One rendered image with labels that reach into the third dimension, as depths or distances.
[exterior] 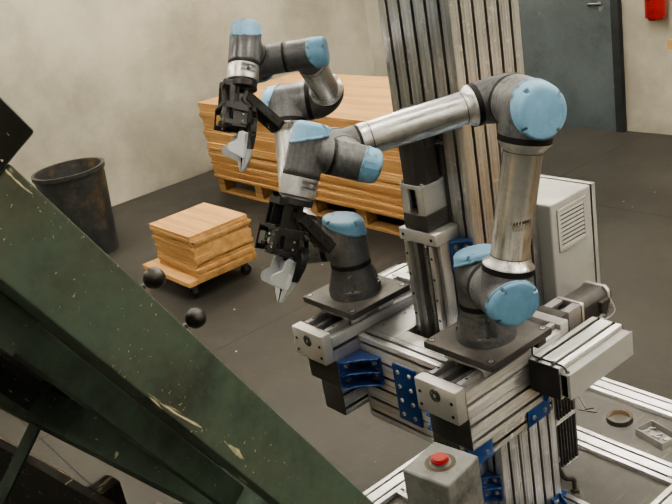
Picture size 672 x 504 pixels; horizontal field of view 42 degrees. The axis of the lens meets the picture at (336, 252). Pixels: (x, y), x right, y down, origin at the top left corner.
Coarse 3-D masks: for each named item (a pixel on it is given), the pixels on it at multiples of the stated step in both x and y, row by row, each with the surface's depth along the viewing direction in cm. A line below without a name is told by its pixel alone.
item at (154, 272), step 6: (150, 270) 143; (156, 270) 143; (162, 270) 145; (144, 276) 143; (150, 276) 143; (156, 276) 143; (162, 276) 144; (144, 282) 143; (150, 282) 143; (156, 282) 143; (162, 282) 144; (144, 288) 144; (150, 288) 144; (156, 288) 144
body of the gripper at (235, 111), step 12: (228, 84) 201; (240, 84) 202; (252, 84) 202; (228, 96) 203; (240, 96) 203; (216, 108) 204; (228, 108) 200; (240, 108) 200; (252, 108) 202; (228, 120) 198; (240, 120) 200; (228, 132) 204
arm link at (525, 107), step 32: (512, 96) 177; (544, 96) 175; (512, 128) 178; (544, 128) 176; (512, 160) 182; (512, 192) 183; (512, 224) 185; (512, 256) 187; (480, 288) 193; (512, 288) 186; (512, 320) 190
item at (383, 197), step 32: (352, 96) 626; (384, 96) 608; (224, 160) 710; (256, 160) 669; (384, 160) 550; (256, 192) 691; (320, 192) 618; (352, 192) 589; (384, 192) 564; (384, 224) 589
